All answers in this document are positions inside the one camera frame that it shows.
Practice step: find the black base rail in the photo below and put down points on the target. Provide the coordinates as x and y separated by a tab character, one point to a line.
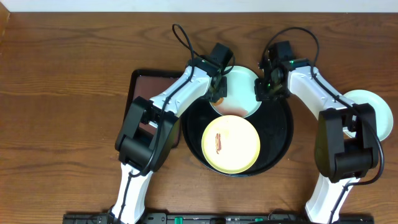
163	218

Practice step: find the green orange sponge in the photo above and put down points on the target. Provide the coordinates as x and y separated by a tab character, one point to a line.
218	102

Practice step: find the light green plate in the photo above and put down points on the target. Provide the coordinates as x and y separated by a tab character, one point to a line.
384	116
241	98

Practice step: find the round black tray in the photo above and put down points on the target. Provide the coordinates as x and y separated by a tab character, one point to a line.
273	122

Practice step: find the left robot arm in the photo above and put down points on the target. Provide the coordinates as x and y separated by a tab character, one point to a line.
150	127

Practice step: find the light green plate top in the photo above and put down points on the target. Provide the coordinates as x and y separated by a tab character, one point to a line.
384	116

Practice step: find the rectangular black brown tray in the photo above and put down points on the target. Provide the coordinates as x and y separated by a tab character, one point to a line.
147	83

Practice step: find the yellow plate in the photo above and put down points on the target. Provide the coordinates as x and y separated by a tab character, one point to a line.
230	144

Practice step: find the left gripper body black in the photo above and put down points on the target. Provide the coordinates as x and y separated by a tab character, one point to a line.
218	91

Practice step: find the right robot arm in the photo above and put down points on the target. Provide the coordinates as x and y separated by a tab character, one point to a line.
346	144

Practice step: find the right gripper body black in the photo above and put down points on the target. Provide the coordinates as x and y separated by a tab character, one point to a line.
266	89

